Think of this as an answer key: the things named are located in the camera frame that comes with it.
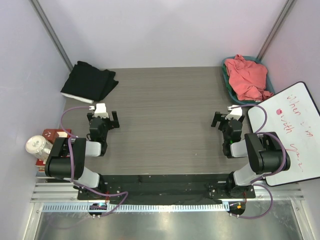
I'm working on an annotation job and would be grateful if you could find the red t shirt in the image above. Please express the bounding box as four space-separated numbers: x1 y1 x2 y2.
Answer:
223 54 273 102

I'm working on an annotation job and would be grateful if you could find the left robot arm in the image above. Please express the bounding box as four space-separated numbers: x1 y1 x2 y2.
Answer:
44 111 120 200

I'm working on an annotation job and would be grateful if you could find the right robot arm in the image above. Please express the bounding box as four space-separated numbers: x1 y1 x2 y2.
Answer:
211 111 291 198

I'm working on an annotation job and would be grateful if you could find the stack of books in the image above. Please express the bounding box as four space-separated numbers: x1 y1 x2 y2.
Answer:
35 129 69 179

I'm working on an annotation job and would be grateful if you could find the green t shirt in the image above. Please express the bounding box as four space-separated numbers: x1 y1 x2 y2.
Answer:
226 82 237 96

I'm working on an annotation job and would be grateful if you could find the white folded t shirt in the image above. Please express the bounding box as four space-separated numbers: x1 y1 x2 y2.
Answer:
61 92 94 104

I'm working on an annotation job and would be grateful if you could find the black folded t shirt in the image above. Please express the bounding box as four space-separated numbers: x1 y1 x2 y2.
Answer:
60 61 119 102

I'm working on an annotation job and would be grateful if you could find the small red box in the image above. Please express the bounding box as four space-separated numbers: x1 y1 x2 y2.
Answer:
42 128 59 144

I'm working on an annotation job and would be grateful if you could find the white whiteboard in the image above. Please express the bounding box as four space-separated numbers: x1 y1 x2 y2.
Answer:
247 81 320 186

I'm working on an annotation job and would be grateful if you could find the clear plastic jar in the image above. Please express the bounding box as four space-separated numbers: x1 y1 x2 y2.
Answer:
25 135 53 161

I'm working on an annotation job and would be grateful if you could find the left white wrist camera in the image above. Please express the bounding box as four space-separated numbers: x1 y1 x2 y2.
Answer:
93 103 109 119

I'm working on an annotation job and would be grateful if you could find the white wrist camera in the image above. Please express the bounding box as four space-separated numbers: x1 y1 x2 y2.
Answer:
224 105 243 121
93 103 109 119

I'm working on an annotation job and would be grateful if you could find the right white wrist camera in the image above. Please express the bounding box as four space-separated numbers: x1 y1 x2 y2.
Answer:
224 105 243 121

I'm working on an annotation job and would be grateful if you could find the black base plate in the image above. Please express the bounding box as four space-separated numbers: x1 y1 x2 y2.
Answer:
76 173 256 201

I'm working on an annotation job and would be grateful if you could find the aluminium rail frame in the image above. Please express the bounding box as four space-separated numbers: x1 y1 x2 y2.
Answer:
24 182 316 240

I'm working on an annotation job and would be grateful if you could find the right aluminium corner post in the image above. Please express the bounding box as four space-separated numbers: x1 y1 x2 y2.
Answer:
256 0 297 61

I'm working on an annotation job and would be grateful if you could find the aluminium corner post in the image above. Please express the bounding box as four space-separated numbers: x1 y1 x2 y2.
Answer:
29 0 73 72
256 0 297 61

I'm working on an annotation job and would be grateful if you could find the left aluminium corner post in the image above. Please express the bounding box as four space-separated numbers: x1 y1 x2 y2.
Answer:
29 0 73 72

